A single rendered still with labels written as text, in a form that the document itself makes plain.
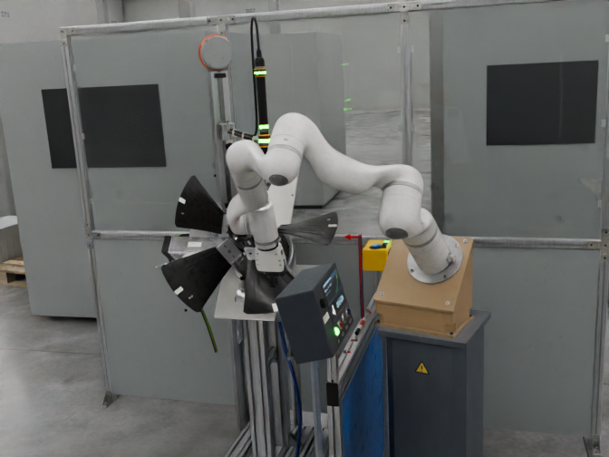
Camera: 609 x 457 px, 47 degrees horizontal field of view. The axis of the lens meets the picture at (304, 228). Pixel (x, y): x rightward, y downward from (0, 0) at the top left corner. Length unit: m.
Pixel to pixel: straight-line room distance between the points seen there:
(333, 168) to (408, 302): 0.60
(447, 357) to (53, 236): 3.66
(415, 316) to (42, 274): 3.70
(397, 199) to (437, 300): 0.44
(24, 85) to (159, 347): 2.28
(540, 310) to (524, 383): 0.37
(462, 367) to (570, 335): 1.13
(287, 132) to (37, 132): 3.53
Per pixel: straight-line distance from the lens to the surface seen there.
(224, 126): 3.18
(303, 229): 2.63
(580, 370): 3.50
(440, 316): 2.33
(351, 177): 2.00
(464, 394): 2.43
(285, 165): 1.90
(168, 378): 3.99
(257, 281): 2.59
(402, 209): 2.03
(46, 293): 5.60
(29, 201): 5.46
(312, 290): 1.80
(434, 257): 2.29
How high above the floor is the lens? 1.83
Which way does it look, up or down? 14 degrees down
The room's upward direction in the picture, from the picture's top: 3 degrees counter-clockwise
